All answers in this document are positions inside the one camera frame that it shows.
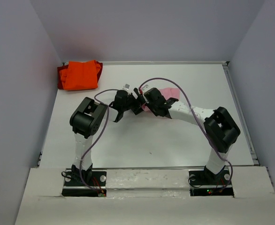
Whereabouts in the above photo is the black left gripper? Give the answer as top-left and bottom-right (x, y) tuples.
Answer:
(121, 89), (146, 115)

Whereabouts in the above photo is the pink t shirt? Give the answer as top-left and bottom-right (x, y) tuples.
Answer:
(142, 87), (180, 112)

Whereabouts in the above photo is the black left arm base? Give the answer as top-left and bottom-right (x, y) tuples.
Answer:
(61, 170), (107, 197)

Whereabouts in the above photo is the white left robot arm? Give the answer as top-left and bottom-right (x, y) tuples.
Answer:
(69, 88), (145, 188)

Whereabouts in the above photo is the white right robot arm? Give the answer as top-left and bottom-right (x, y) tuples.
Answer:
(141, 85), (241, 184)

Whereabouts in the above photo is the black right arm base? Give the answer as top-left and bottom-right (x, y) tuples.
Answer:
(188, 169), (234, 197)

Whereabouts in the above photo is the orange folded t shirt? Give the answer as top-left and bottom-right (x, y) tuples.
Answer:
(59, 60), (99, 91)

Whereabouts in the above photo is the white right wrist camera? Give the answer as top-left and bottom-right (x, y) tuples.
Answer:
(141, 84), (151, 93)

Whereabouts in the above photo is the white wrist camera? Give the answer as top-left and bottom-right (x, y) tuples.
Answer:
(122, 84), (130, 92)
(141, 84), (151, 93)

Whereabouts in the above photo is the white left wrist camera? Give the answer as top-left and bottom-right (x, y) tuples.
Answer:
(122, 84), (130, 92)

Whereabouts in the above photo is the aluminium table frame rail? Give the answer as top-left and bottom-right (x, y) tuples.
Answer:
(222, 61), (260, 166)

